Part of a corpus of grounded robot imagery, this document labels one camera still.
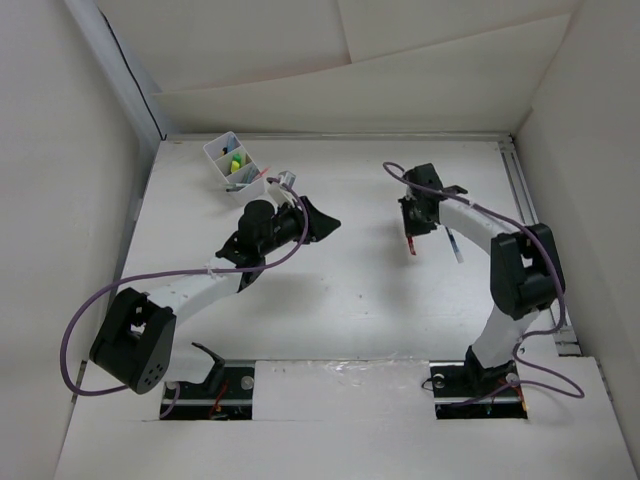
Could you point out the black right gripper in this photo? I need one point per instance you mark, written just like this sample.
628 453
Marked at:
412 229

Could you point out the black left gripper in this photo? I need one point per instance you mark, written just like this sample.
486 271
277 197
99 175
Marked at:
319 225

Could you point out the red gel pen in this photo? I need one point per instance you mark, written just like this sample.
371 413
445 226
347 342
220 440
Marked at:
411 246

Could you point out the purple gel pen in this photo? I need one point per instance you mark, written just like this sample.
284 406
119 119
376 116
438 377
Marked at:
455 247

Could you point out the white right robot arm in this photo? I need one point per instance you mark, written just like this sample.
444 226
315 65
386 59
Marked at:
525 276

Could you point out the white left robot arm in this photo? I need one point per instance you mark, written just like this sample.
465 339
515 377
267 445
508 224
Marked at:
134 344

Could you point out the white plastic organizer container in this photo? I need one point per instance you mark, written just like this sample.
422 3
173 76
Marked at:
221 169

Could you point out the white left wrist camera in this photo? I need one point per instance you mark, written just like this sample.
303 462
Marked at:
279 188

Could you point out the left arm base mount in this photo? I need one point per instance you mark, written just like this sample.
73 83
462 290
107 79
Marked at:
204 386

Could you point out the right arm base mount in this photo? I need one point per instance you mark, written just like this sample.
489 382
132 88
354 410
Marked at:
464 390

